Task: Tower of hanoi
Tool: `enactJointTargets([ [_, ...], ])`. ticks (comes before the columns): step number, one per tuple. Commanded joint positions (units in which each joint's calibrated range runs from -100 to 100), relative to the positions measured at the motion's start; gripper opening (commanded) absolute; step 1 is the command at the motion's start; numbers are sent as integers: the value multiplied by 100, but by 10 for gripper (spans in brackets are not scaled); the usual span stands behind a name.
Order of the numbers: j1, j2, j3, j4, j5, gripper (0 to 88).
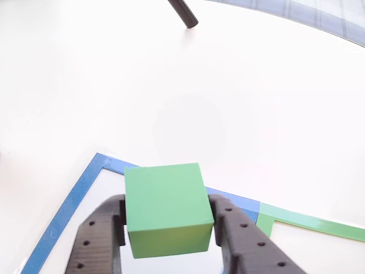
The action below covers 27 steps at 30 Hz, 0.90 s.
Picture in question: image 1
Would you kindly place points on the black camera tripod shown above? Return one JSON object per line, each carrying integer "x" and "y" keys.
{"x": 184, "y": 12}

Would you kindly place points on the blue square frame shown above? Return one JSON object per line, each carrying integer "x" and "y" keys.
{"x": 74, "y": 197}

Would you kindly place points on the green square block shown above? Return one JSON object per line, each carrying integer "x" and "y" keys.
{"x": 168, "y": 199}

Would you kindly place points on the green square frame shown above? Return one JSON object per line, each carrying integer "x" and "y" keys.
{"x": 313, "y": 222}

